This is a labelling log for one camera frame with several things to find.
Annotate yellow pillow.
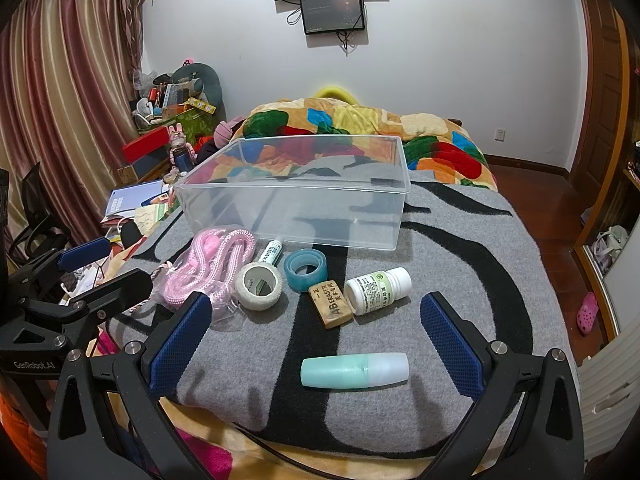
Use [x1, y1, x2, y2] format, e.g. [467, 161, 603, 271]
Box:
[314, 86, 358, 105]

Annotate white gauze tape roll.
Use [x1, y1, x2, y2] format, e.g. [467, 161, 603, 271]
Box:
[233, 262, 283, 312]

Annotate blue tape roll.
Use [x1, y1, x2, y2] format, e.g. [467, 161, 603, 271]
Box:
[283, 248, 328, 292]

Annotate grey neck pillow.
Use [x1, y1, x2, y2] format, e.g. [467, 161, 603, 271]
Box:
[171, 63, 222, 107]

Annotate small white green tube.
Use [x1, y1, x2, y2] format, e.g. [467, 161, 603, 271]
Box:
[257, 240, 283, 266]

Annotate pink bunny water bottle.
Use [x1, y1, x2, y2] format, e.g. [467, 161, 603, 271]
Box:
[168, 122, 196, 172]

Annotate blue white notebook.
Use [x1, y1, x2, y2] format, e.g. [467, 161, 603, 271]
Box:
[104, 180, 168, 217]

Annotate red box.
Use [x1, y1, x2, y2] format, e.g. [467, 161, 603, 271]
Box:
[122, 126, 169, 164]

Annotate mint green lotion bottle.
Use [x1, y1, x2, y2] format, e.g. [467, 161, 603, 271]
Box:
[299, 352, 409, 390]

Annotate striped pink curtain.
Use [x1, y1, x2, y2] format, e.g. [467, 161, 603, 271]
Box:
[1, 0, 137, 243]

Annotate pink knit hat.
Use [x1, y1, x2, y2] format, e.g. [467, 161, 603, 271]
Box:
[213, 116, 246, 148]

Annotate colourful patchwork quilt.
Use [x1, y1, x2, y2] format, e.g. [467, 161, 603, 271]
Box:
[196, 96, 499, 192]

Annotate pink croc shoe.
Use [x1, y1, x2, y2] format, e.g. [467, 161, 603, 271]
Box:
[576, 292, 599, 336]

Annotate pink rope bundle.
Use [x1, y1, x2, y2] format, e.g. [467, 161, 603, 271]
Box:
[162, 226, 257, 311]

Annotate white pill bottle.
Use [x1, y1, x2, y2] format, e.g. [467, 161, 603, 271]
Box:
[344, 268, 412, 316]

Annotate small wall monitor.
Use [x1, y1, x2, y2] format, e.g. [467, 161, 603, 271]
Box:
[300, 0, 366, 35]

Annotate white sneakers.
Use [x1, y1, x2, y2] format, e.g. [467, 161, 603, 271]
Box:
[590, 226, 628, 274]

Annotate wooden stamp block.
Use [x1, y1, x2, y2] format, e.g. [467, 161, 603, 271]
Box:
[308, 281, 354, 330]

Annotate wooden door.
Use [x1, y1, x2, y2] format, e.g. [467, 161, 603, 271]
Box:
[569, 0, 630, 201]

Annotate clear plastic storage box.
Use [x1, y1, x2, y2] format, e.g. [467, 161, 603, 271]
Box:
[175, 134, 410, 250]

